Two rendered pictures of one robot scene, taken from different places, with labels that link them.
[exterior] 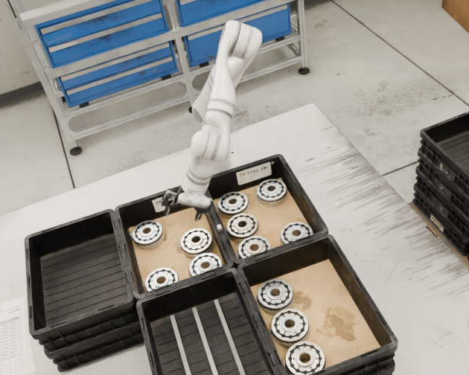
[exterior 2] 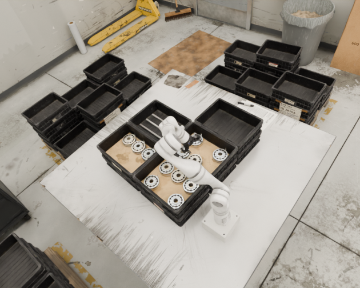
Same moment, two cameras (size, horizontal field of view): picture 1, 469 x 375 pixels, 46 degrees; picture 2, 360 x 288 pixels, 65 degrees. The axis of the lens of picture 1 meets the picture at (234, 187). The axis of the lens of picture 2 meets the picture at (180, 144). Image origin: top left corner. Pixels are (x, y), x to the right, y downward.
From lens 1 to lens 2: 217 cm
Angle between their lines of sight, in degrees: 82
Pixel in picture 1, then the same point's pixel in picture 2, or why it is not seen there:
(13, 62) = not seen: outside the picture
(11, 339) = not seen: hidden behind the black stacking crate
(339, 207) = (149, 235)
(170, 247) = (206, 157)
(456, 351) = (86, 184)
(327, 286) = (131, 169)
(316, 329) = (130, 152)
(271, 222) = (168, 187)
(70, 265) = (243, 132)
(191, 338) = not seen: hidden behind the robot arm
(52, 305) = (233, 119)
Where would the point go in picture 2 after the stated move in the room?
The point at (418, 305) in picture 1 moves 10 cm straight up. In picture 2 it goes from (101, 196) to (96, 190)
